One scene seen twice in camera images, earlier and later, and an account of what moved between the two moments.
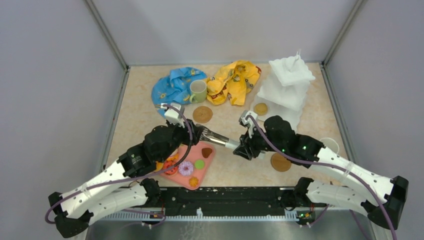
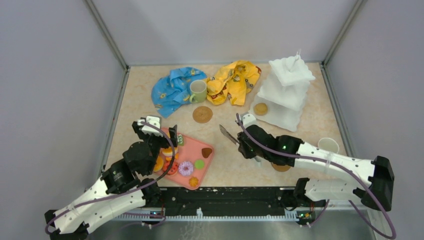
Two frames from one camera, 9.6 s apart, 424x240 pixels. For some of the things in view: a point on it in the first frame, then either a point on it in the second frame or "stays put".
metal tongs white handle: x=209 y=135 to x=257 y=158
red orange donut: x=169 y=168 stays put
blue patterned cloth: x=175 y=87 stays put
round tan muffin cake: x=260 y=109 stays put
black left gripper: x=185 y=131 to x=144 y=136
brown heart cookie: x=206 y=152 stays put
